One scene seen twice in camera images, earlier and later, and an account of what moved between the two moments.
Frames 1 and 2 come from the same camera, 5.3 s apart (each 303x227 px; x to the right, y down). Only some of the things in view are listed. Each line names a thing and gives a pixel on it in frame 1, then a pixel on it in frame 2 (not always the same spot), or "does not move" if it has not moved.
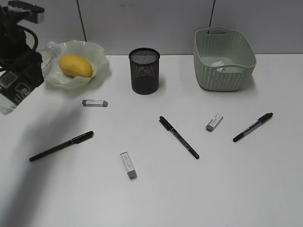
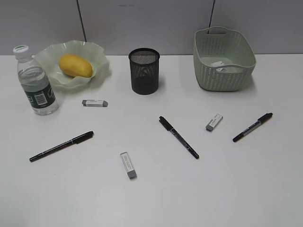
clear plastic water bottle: (47, 53) → (36, 82)
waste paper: (218, 64) does not move
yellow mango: (75, 65) does not move
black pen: (169, 127) does not move
